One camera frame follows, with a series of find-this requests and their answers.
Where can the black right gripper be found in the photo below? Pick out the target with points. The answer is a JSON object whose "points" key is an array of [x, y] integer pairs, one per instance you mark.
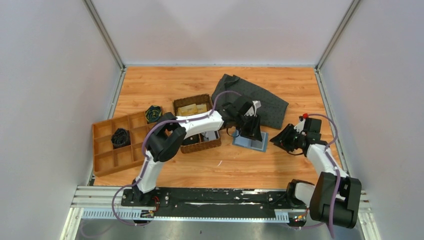
{"points": [[282, 139]]}

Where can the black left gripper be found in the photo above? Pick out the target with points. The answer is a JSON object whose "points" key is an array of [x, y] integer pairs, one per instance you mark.
{"points": [[255, 132]]}

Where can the teal leather card holder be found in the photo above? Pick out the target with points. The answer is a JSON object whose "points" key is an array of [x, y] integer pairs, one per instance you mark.
{"points": [[260, 146]]}

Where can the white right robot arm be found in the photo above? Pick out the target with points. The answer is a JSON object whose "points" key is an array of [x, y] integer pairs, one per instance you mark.
{"points": [[335, 198]]}

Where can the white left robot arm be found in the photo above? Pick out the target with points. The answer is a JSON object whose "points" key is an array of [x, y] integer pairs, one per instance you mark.
{"points": [[164, 140]]}

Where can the dark grey dotted cloth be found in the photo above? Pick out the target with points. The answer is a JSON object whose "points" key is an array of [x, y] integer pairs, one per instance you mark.
{"points": [[273, 108]]}

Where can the woven wicker basket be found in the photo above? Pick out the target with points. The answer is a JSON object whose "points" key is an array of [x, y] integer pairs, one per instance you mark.
{"points": [[198, 123]]}

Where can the black rolled tie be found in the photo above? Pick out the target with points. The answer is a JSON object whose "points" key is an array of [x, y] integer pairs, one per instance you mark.
{"points": [[121, 138]]}

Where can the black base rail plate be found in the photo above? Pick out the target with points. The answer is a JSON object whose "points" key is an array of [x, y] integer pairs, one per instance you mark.
{"points": [[214, 202]]}

